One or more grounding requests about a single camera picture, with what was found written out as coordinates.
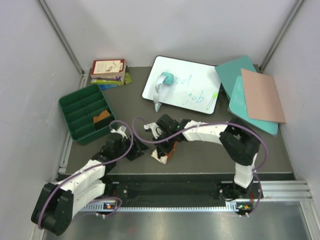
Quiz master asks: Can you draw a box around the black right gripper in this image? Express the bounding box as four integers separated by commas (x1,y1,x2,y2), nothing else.
152,131,176,159

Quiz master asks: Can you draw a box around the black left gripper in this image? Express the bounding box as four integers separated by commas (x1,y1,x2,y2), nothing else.
114,133,150,161

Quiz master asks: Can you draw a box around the orange underwear white waistband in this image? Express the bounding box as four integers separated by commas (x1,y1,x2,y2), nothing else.
151,141,177,165

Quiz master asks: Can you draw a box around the mustard brown underwear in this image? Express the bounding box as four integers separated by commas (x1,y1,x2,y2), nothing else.
93,110,110,124

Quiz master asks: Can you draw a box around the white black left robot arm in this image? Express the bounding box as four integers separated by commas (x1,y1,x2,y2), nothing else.
31,131,149,236

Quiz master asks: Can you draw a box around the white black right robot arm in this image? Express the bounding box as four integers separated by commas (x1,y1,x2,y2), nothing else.
143,114,261,198

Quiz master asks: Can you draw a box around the white dry-erase board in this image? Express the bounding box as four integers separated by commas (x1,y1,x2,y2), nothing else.
142,55,221,115

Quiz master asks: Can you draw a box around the green whiteboard marker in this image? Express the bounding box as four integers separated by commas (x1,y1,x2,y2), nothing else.
206,91,218,110

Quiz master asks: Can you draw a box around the green divided plastic tray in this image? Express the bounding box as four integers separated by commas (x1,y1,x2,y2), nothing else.
58,84,117,146

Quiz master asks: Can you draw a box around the blue cover book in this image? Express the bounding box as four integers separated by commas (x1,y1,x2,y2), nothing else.
99,84,122,91

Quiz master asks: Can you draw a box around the dark teal folding board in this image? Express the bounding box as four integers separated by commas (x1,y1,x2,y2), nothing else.
215,55,256,99

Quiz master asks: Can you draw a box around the red cover book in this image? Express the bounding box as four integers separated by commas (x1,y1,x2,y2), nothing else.
90,59,126,78

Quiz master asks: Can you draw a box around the pink folding board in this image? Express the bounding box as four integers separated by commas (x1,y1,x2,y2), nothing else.
241,68,286,124

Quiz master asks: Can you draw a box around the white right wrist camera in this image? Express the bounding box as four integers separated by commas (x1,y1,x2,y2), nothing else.
143,122,163,139

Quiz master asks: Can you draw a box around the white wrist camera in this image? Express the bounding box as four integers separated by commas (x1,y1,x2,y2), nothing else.
110,125,128,139
143,122,163,139

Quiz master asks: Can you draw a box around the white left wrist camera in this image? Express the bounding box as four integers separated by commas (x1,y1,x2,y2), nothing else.
110,125,128,139

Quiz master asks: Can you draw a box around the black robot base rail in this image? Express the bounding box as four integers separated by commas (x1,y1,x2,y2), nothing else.
102,173,263,208

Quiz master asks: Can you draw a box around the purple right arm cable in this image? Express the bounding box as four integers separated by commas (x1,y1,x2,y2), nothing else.
131,116,270,218

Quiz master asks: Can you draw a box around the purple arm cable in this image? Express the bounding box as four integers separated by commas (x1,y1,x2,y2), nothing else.
131,116,270,218
37,119,133,231

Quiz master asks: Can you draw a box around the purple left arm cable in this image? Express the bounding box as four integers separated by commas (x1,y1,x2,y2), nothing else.
37,119,133,231

